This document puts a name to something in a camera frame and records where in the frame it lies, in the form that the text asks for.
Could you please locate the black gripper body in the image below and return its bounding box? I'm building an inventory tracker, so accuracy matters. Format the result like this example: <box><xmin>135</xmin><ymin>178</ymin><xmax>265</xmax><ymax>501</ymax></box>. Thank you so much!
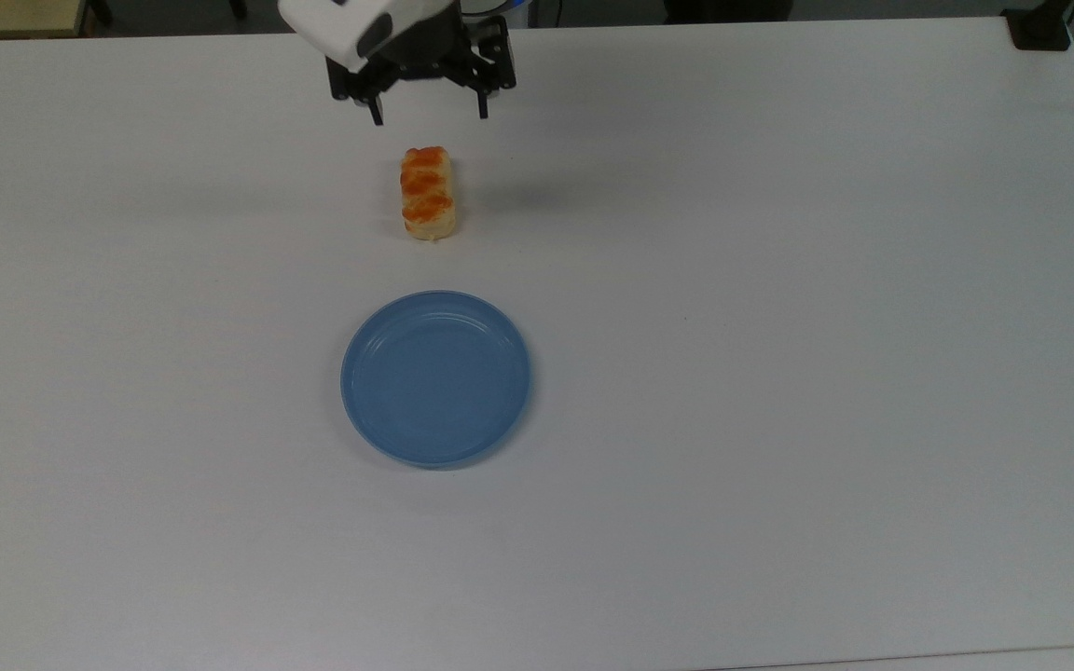
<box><xmin>327</xmin><ymin>0</ymin><xmax>518</xmax><ymax>103</ymax></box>

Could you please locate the black table clamp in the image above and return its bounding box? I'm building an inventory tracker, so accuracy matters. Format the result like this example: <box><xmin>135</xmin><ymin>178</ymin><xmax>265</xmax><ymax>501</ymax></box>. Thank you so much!
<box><xmin>1001</xmin><ymin>0</ymin><xmax>1074</xmax><ymax>52</ymax></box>

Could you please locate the blue round plate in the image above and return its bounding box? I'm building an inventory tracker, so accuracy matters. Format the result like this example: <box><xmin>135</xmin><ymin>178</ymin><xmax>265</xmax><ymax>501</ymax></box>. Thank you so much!
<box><xmin>339</xmin><ymin>290</ymin><xmax>532</xmax><ymax>470</ymax></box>

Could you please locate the orange glazed bread loaf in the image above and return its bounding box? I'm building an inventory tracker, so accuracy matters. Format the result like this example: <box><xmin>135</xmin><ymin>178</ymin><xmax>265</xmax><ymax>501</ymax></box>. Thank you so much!
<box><xmin>399</xmin><ymin>145</ymin><xmax>457</xmax><ymax>243</ymax></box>

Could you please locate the wooden furniture piece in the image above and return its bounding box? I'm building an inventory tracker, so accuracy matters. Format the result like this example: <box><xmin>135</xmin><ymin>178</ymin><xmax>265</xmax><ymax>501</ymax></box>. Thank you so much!
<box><xmin>0</xmin><ymin>0</ymin><xmax>95</xmax><ymax>40</ymax></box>

